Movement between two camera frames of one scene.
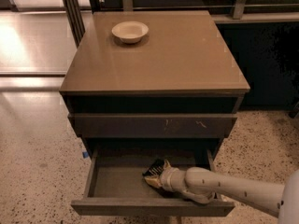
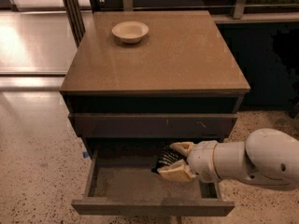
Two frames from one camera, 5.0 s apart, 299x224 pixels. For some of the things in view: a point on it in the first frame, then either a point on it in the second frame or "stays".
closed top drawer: [151, 126] stays
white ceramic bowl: [130, 32] stays
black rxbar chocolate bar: [155, 168] -> [166, 157]
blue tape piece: [85, 154] stays
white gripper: [166, 178] -> [202, 161]
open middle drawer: [117, 188] stays
